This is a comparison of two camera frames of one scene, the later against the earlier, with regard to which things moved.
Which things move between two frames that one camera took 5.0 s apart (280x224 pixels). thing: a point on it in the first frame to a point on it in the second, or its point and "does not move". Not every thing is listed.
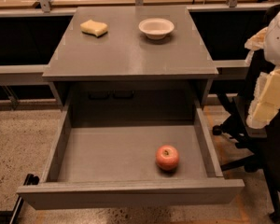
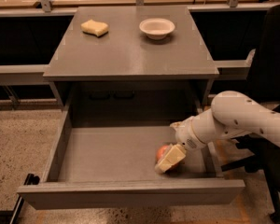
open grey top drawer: (116, 167) does not move
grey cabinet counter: (127, 68) does not move
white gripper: (278, 42) to (186, 136)
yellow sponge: (91, 27) does not move
